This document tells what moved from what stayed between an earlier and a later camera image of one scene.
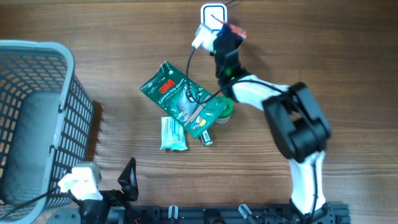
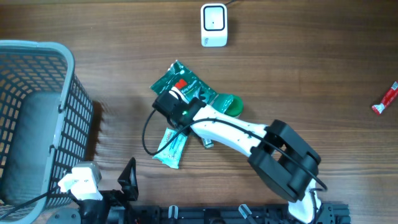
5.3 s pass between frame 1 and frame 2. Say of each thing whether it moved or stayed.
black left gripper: stayed
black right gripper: moved
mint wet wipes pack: moved
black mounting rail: stayed
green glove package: moved
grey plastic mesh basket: stayed
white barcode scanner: stayed
